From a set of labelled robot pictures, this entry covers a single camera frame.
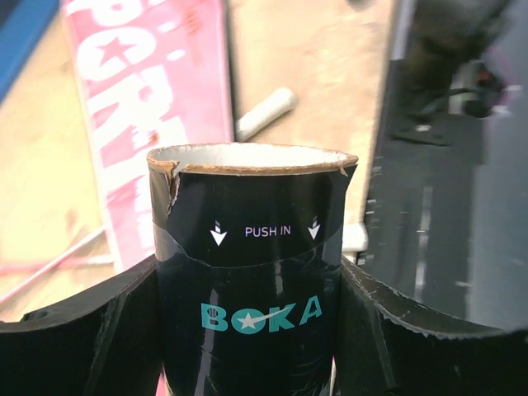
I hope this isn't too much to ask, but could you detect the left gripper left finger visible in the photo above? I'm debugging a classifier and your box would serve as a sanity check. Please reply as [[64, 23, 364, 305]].
[[1, 257, 162, 395]]

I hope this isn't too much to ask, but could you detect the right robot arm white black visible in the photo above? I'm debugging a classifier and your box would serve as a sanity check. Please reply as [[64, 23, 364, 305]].
[[403, 1, 512, 122]]

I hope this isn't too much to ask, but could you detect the black shuttlecock tube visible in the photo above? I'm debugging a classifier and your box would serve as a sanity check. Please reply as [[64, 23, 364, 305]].
[[147, 143, 358, 395]]

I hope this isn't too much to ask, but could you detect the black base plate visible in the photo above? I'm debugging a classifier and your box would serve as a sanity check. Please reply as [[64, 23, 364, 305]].
[[360, 60, 484, 319]]

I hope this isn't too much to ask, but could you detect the blue shelf unit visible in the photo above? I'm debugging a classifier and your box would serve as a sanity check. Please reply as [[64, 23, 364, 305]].
[[1, 0, 59, 100]]

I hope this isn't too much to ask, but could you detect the white racket handle front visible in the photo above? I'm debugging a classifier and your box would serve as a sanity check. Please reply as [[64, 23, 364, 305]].
[[235, 87, 298, 142]]

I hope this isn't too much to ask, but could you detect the pink racket bag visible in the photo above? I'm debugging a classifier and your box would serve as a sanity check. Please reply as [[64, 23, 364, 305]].
[[62, 0, 234, 271]]

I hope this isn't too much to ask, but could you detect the pink badminton racket right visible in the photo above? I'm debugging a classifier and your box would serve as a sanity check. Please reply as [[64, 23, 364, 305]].
[[1, 226, 106, 304]]

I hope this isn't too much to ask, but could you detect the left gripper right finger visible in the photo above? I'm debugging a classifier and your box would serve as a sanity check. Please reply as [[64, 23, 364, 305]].
[[335, 258, 527, 395]]

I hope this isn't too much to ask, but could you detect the pink badminton racket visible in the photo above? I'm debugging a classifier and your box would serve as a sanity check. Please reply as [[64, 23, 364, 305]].
[[1, 255, 114, 276], [1, 226, 106, 304]]

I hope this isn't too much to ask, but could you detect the pink badminton racket left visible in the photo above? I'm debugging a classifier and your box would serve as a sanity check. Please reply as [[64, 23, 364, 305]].
[[1, 255, 114, 276]]

